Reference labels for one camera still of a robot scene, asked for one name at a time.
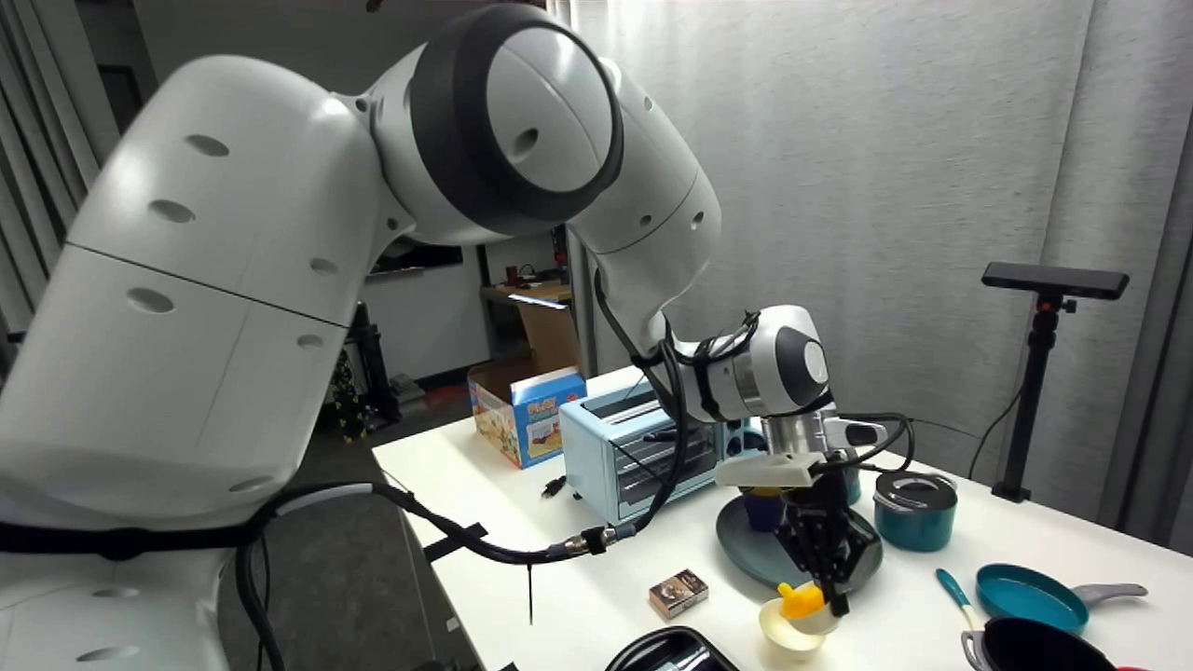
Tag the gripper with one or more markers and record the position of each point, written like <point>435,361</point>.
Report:
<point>813,511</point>

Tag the small white bowl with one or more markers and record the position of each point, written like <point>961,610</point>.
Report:
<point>818,623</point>

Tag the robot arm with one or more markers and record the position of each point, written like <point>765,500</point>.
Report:
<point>214,280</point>

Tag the small cream bowl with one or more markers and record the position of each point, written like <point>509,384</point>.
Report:
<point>783,636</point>

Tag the yellow toy food piece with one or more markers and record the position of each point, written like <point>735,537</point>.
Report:
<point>800,601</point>

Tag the dark grey-blue plate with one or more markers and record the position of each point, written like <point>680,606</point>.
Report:
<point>750,550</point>

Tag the small blue cup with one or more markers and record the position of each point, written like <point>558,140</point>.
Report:
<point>762,511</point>

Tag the teal cup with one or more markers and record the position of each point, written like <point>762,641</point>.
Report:
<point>852,485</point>

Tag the teal pot with lid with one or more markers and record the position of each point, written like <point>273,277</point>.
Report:
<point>915,518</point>

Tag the small brown box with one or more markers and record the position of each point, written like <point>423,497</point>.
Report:
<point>678,593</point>

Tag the black tray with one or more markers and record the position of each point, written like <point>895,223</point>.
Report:
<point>671,652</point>

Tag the teal frying pan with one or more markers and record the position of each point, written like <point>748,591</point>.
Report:
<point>1030,596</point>

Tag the black pot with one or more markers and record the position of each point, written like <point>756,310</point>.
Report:
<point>1035,648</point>

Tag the light blue toy toaster oven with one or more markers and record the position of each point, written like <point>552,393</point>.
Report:
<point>587,457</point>

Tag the black power plug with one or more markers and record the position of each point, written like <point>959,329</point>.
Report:
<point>555,486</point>

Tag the colourful cardboard toy box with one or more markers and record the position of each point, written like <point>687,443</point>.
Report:
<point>522,424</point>

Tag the brown cardboard box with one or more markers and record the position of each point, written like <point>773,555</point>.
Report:
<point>552,337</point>

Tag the strip of black tape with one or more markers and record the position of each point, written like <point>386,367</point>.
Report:
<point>457,542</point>

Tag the wooden desk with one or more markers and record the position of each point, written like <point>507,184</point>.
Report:
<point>527,293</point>

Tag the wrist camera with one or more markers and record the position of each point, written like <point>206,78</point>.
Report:
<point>764,470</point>

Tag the camera on tripod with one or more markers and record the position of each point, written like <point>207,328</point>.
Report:
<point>1053,280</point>

